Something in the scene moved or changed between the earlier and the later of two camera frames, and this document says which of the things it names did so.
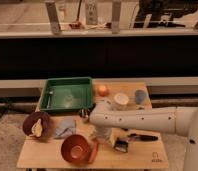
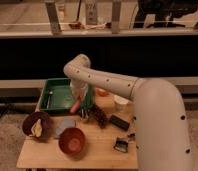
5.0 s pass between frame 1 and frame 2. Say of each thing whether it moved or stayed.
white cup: stayed
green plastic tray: stayed
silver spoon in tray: stayed
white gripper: moved
